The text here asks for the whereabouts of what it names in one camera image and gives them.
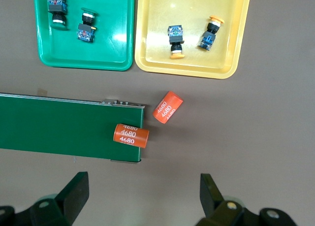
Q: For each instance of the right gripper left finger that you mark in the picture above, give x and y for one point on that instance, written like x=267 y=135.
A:
x=71 y=199

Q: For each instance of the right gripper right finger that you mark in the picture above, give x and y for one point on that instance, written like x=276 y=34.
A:
x=211 y=201

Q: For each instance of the orange cylinder battery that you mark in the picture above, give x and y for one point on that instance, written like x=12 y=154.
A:
x=167 y=107
x=131 y=135

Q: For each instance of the yellow push button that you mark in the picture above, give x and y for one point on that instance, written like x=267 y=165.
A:
x=209 y=36
x=176 y=36

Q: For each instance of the green push button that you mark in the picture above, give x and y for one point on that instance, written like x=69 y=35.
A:
x=57 y=8
x=86 y=30

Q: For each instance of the green conveyor belt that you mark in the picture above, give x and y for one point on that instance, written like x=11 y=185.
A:
x=61 y=127

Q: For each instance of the small tan tape piece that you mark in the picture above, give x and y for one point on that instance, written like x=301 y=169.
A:
x=41 y=91

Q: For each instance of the yellow plastic tray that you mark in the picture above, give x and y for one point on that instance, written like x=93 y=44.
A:
x=192 y=63

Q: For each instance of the green plastic tray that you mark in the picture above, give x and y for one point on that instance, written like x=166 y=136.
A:
x=108 y=51

